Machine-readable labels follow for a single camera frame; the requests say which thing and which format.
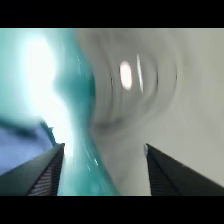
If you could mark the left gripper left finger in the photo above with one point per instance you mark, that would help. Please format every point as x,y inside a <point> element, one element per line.
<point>36,176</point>

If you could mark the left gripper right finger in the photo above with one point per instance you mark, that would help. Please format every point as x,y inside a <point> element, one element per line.
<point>176,178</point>

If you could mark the blue garment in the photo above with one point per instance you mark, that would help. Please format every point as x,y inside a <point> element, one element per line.
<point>20,148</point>

